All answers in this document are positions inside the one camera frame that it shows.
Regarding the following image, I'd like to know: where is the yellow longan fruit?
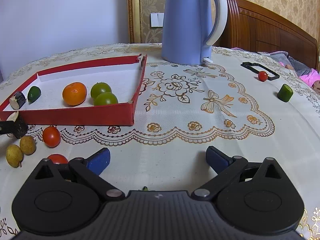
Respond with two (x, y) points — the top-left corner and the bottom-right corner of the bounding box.
(20, 135), (36, 155)
(6, 144), (23, 168)

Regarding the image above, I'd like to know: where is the white wall switch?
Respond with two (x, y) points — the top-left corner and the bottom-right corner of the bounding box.
(150, 12), (164, 28)

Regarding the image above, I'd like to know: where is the pink and grey bedding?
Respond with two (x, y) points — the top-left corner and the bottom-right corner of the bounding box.
(231, 47), (320, 93)

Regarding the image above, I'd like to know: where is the small green avocado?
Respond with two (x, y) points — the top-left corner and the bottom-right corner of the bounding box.
(27, 86), (41, 104)

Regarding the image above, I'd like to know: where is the red shallow cardboard tray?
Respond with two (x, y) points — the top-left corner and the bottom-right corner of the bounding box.
(1, 55), (147, 126)

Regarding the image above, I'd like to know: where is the orange tangerine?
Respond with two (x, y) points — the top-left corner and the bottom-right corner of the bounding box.
(62, 82), (87, 106)

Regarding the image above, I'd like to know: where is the gold picture frame moulding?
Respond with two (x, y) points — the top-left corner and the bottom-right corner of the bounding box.
(127, 0), (143, 43)

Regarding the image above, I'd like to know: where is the brown wooden headboard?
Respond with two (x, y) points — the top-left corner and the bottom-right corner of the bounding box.
(216, 0), (319, 69)

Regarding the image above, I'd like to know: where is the green cucumber piece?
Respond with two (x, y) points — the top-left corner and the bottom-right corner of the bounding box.
(277, 84), (293, 102)

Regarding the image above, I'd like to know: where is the green tomato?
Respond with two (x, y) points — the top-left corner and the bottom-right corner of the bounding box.
(94, 92), (118, 106)
(90, 82), (112, 99)

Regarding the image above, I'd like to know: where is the white lace tablecloth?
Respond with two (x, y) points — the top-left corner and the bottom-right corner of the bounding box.
(1, 44), (319, 239)

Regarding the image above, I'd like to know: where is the black rectangular plastic frame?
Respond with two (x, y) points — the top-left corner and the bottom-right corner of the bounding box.
(241, 62), (280, 81)

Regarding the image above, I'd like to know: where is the small red cherry tomato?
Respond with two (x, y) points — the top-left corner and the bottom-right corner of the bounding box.
(258, 71), (268, 82)

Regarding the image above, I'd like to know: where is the blue electric kettle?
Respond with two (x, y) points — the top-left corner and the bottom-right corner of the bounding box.
(162, 0), (228, 65)

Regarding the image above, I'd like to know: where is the dark sugarcane piece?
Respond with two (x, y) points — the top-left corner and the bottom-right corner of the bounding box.
(9, 91), (26, 110)
(7, 111), (28, 139)

